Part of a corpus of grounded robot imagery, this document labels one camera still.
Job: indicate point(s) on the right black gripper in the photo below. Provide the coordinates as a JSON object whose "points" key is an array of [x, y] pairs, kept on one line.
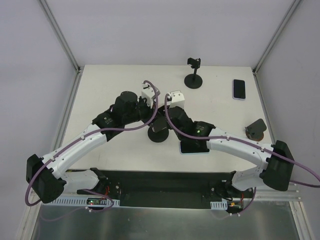
{"points": [[165, 110]]}

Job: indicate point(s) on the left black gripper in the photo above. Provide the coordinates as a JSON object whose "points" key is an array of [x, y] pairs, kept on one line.
{"points": [[152, 116]]}

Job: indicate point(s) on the black phone cream case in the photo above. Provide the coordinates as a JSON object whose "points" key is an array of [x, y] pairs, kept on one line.
{"points": [[159, 124]]}

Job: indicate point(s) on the black round-base phone stand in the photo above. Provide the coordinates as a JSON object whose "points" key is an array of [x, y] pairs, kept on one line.
{"points": [[157, 137]]}

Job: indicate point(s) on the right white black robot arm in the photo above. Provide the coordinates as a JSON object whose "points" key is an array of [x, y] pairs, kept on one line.
{"points": [[273, 163]]}

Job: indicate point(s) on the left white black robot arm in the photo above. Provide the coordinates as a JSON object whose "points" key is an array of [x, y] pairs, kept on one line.
{"points": [[48, 176]]}

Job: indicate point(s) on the black phone blue case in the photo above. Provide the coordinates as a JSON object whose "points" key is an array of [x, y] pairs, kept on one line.
{"points": [[190, 149]]}

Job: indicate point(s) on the black rear phone stand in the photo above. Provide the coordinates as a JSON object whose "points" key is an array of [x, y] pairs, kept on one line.
{"points": [[193, 80]]}

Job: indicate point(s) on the black phone lavender case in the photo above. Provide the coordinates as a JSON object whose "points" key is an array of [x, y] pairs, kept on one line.
{"points": [[238, 89]]}

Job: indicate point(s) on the black stand on brown disc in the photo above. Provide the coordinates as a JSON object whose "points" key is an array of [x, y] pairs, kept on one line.
{"points": [[255, 131]]}

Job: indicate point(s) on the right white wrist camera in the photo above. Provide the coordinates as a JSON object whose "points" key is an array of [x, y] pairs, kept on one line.
{"points": [[175, 99]]}

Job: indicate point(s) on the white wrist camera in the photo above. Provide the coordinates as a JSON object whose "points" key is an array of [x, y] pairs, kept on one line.
{"points": [[175, 99], [149, 93]]}

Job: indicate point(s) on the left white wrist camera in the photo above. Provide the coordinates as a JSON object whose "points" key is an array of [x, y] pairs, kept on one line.
{"points": [[149, 93]]}

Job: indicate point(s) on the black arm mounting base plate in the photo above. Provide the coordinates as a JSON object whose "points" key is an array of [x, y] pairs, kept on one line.
{"points": [[177, 190]]}

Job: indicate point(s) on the right white slotted cable duct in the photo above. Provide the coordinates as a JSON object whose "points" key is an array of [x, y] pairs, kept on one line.
{"points": [[219, 205]]}

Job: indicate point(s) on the white slotted cable duct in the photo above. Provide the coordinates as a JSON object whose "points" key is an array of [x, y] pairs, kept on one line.
{"points": [[219, 205], [84, 201]]}

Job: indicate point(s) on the left white slotted cable duct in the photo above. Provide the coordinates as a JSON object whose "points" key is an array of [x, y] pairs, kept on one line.
{"points": [[84, 201]]}

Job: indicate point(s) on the aluminium extrusion rail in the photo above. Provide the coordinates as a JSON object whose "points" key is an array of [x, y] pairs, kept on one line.
{"points": [[265, 193]]}

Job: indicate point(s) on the left aluminium frame post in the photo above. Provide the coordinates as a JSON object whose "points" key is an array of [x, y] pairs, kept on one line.
{"points": [[59, 34]]}

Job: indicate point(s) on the aluminium frame post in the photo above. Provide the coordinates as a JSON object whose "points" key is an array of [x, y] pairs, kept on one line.
{"points": [[59, 34], [293, 7]]}

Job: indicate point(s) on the right aluminium frame post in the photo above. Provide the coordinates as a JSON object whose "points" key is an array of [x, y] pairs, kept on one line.
{"points": [[293, 7]]}

